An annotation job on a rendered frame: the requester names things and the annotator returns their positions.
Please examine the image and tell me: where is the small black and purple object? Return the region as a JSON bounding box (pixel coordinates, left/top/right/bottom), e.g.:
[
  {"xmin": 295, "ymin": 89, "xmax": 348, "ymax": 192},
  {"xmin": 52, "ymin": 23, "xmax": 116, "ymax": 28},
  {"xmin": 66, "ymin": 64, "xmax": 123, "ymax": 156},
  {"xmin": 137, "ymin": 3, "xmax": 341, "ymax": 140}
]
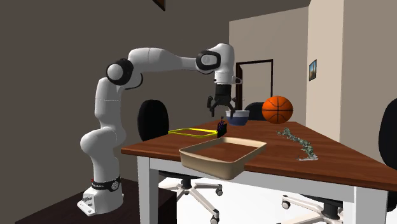
[{"xmin": 216, "ymin": 116, "xmax": 228, "ymax": 139}]

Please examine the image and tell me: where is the small framed wall picture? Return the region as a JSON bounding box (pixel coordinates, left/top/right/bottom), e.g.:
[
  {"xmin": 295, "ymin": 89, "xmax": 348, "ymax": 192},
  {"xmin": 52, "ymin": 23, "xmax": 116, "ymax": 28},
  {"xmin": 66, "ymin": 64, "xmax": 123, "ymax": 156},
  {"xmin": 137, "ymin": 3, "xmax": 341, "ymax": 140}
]
[{"xmin": 308, "ymin": 59, "xmax": 318, "ymax": 82}]

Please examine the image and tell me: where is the yellow flat tray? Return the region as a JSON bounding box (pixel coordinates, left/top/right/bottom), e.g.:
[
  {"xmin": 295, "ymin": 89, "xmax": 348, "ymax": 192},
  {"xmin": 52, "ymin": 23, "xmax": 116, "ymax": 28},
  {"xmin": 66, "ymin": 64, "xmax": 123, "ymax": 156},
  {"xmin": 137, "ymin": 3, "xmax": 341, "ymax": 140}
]
[{"xmin": 168, "ymin": 127, "xmax": 219, "ymax": 139}]

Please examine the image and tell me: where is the green leafy sprig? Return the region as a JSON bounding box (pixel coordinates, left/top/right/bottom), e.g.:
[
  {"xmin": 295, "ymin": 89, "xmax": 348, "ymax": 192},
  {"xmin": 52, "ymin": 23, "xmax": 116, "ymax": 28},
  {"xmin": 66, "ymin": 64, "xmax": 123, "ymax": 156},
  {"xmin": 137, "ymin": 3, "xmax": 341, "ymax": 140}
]
[{"xmin": 276, "ymin": 127, "xmax": 319, "ymax": 162}]

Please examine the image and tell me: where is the black office chair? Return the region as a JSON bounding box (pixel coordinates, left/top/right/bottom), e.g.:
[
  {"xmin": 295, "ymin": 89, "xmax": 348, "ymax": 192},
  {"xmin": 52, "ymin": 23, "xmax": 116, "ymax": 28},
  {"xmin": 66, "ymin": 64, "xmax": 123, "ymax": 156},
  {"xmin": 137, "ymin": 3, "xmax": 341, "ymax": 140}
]
[
  {"xmin": 137, "ymin": 99, "xmax": 225, "ymax": 224},
  {"xmin": 378, "ymin": 97, "xmax": 397, "ymax": 216},
  {"xmin": 244, "ymin": 101, "xmax": 345, "ymax": 224}
]

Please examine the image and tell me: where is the orange basketball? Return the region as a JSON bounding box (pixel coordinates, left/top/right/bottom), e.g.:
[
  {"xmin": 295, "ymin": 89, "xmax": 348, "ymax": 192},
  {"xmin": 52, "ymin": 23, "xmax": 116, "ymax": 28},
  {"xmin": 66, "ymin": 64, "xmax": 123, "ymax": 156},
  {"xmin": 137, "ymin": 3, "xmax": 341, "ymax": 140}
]
[{"xmin": 261, "ymin": 95, "xmax": 294, "ymax": 125}]

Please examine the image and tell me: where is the dark framed doorway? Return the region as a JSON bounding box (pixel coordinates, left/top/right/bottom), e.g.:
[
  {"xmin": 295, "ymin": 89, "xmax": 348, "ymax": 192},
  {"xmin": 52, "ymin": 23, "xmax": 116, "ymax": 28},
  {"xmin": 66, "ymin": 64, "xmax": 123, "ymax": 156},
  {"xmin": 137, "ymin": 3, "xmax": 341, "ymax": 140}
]
[{"xmin": 235, "ymin": 59, "xmax": 274, "ymax": 112}]

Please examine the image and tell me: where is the blue bowl with white rim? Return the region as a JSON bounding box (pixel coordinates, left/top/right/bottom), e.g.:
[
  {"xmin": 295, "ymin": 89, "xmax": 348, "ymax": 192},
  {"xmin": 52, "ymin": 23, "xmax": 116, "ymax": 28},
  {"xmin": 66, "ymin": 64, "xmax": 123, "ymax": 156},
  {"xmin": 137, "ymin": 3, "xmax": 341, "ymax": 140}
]
[{"xmin": 225, "ymin": 109, "xmax": 251, "ymax": 127}]

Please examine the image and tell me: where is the dark framed wall picture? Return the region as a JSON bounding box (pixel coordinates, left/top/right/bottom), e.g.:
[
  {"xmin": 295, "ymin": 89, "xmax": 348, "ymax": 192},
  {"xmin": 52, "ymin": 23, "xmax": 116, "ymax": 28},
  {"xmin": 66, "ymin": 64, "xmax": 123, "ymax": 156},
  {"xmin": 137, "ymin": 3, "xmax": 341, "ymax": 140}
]
[{"xmin": 152, "ymin": 0, "xmax": 167, "ymax": 12}]

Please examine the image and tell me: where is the beige rectangular tray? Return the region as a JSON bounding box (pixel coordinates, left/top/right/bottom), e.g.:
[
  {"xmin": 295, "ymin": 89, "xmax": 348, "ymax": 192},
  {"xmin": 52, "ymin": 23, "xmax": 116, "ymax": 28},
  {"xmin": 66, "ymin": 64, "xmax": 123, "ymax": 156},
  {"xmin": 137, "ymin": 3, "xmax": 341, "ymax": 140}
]
[{"xmin": 179, "ymin": 136, "xmax": 268, "ymax": 181}]

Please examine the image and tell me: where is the dark robot stand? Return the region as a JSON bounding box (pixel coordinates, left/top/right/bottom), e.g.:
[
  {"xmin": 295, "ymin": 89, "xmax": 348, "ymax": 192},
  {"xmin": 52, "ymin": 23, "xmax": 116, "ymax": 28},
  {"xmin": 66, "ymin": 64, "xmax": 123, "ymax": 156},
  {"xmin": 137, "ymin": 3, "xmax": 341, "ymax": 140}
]
[{"xmin": 15, "ymin": 178, "xmax": 178, "ymax": 224}]

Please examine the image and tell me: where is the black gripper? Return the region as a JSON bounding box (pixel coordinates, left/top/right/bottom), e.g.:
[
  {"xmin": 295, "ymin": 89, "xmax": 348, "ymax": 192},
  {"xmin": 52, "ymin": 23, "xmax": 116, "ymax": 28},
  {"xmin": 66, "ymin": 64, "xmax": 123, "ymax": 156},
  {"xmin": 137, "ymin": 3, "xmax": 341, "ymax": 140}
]
[{"xmin": 206, "ymin": 83, "xmax": 239, "ymax": 118}]

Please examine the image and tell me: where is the wooden table with white legs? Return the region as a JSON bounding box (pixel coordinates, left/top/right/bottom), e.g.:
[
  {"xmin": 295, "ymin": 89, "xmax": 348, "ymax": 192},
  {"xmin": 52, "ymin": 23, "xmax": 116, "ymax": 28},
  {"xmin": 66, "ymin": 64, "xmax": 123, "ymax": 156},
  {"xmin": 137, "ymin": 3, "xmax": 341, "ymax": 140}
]
[{"xmin": 120, "ymin": 119, "xmax": 397, "ymax": 224}]

